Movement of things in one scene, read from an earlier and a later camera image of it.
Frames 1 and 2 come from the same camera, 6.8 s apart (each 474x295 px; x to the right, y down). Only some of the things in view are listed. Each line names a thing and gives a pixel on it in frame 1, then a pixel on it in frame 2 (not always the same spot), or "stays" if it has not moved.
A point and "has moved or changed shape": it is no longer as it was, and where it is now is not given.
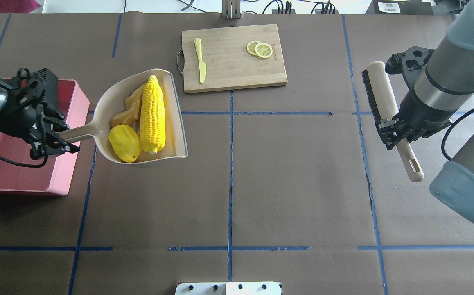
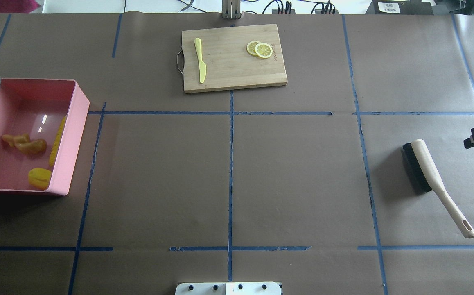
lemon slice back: x=251 y=47 stays
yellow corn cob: x=153 y=127 has moved or changed shape
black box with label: x=400 y=7 stays
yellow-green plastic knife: x=202 y=68 stays
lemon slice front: x=263 y=50 stays
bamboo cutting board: x=232 y=58 stays
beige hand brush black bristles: x=381 y=98 -> x=417 y=159
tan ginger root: x=132 y=104 -> x=23 y=142
